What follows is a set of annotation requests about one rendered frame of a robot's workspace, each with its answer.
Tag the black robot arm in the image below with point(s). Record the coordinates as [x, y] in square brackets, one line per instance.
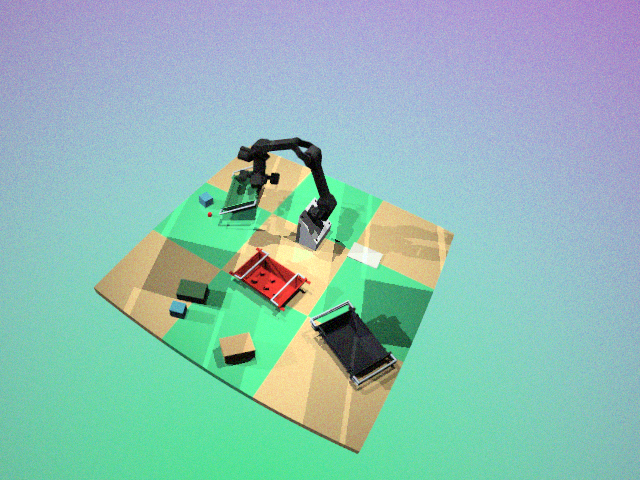
[312, 158]

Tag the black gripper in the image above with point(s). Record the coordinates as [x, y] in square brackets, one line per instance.
[274, 177]

